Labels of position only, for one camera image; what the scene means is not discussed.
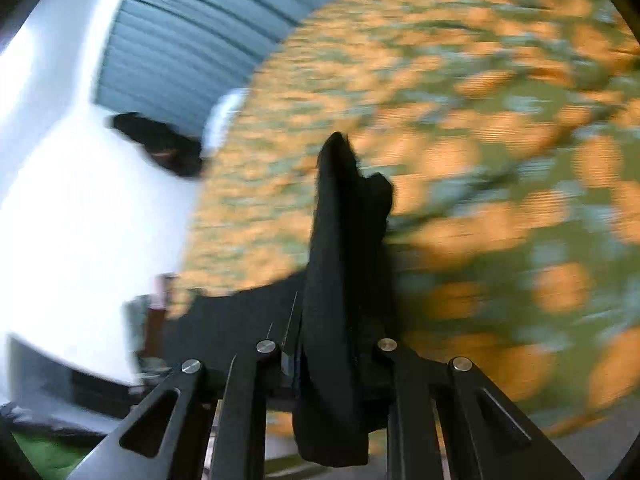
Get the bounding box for blue-grey curtain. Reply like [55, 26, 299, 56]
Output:
[95, 0, 357, 133]

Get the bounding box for light blue cloth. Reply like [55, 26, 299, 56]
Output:
[202, 87, 248, 163]

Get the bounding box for black pants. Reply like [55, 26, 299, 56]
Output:
[164, 131, 401, 467]

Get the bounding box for floral green orange blanket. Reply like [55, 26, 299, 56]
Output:
[170, 0, 640, 441]

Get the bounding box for brown wooden cabinet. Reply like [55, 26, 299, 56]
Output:
[142, 274, 176, 358]

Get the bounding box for dark hanging clothes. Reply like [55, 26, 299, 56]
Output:
[107, 112, 207, 179]

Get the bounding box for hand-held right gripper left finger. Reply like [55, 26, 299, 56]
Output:
[67, 340, 306, 480]

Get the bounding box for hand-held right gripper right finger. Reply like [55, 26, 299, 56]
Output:
[375, 338, 586, 480]

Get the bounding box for green mat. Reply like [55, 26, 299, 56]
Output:
[12, 430, 93, 480]

